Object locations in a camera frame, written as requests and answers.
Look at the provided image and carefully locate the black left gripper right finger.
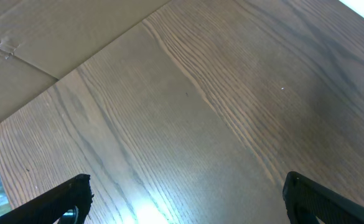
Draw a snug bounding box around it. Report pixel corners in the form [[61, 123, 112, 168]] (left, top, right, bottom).
[[282, 171, 364, 223]]

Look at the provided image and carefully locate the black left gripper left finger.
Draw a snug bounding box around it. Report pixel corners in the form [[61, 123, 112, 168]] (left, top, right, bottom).
[[0, 174, 93, 224]]

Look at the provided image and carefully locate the brown cardboard sheet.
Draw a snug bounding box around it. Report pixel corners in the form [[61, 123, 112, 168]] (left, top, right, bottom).
[[0, 0, 165, 122]]

